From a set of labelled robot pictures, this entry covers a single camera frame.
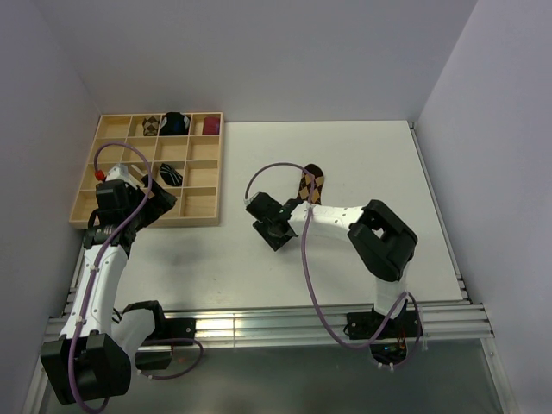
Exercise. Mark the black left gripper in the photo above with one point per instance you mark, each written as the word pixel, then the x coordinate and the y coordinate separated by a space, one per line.
pixel 157 205

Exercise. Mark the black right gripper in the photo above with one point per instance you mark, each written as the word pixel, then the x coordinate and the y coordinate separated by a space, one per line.
pixel 275 243

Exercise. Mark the tan brown striped sock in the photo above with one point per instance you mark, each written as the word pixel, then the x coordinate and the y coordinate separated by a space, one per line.
pixel 139 176

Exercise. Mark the brown argyle sock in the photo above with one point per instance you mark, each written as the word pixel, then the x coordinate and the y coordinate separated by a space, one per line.
pixel 311 184

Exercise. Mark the black white striped sock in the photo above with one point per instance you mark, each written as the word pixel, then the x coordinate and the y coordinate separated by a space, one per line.
pixel 172 173

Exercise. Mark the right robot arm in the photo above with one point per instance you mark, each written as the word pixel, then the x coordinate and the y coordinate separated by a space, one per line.
pixel 385 243

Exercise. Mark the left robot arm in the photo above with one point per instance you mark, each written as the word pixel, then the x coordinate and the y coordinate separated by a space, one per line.
pixel 93 356

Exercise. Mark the wooden compartment tray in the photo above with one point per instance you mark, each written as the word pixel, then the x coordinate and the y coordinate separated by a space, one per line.
pixel 198 197

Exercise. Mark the rolled argyle sock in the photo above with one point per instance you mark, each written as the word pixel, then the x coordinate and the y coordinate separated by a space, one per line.
pixel 150 125

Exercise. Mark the rolled black blue sock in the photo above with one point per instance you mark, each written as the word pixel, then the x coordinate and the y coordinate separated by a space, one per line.
pixel 174 123

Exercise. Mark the rolled red sock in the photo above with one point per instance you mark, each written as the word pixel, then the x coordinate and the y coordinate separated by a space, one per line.
pixel 211 125

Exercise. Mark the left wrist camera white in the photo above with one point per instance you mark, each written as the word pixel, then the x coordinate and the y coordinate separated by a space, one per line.
pixel 117 171

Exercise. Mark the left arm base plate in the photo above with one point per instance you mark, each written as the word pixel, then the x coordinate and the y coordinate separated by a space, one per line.
pixel 157 351

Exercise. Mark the aluminium rail frame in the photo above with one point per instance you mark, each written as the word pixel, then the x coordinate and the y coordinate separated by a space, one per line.
pixel 245 296

